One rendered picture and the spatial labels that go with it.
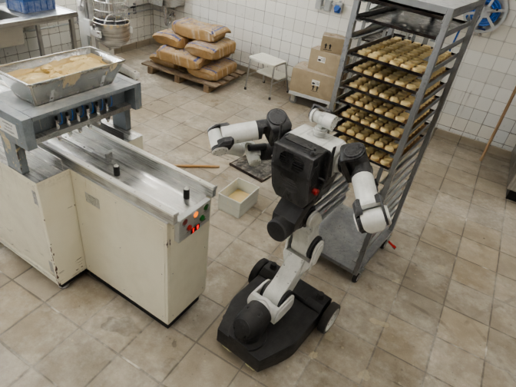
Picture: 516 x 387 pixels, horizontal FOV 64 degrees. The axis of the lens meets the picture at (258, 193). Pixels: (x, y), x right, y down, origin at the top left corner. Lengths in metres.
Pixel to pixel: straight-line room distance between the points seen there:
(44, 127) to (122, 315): 1.17
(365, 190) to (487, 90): 3.86
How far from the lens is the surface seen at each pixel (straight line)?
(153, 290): 2.40
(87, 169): 2.28
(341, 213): 3.39
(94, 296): 2.83
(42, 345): 2.68
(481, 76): 5.36
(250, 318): 2.24
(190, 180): 2.19
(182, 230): 2.05
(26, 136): 2.20
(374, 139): 2.54
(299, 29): 5.81
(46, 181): 2.36
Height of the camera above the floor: 2.11
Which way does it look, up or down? 35 degrees down
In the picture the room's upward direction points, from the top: 8 degrees clockwise
